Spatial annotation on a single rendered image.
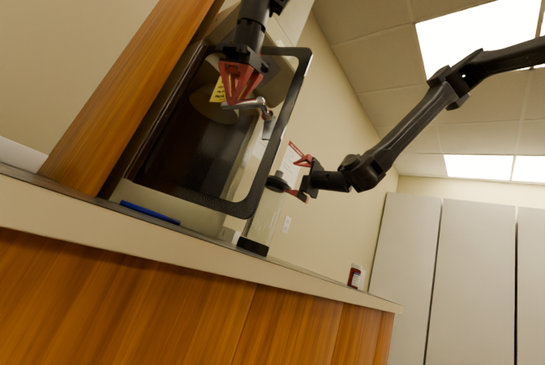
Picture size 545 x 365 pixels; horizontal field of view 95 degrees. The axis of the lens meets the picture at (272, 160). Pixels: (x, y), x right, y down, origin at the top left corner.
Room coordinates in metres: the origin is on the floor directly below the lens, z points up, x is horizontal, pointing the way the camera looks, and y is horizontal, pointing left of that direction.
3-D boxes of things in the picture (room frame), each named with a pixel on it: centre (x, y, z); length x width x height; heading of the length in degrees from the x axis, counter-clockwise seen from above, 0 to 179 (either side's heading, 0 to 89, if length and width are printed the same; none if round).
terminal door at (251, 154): (0.50, 0.14, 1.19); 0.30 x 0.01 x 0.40; 66
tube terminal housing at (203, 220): (0.76, 0.27, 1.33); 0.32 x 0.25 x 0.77; 136
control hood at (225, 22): (0.64, 0.14, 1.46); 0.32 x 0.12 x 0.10; 136
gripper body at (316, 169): (0.70, -0.16, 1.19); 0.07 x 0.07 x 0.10; 46
